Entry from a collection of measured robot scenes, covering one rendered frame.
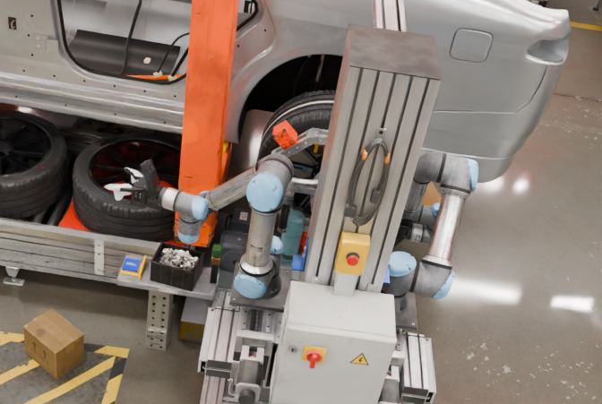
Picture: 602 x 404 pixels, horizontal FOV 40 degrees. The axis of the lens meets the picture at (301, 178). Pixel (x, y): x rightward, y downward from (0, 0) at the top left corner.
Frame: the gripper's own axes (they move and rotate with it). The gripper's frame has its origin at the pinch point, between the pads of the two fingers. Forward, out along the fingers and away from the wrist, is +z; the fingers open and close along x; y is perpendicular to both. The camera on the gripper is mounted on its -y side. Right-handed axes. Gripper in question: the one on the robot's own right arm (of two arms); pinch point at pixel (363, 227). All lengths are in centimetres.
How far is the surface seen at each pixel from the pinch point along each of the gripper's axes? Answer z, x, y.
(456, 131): -40, -58, 20
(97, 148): 133, -69, -32
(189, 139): 78, -6, 27
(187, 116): 79, -6, 38
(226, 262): 57, -21, -52
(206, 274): 64, 3, -38
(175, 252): 78, 5, -26
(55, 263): 138, -14, -64
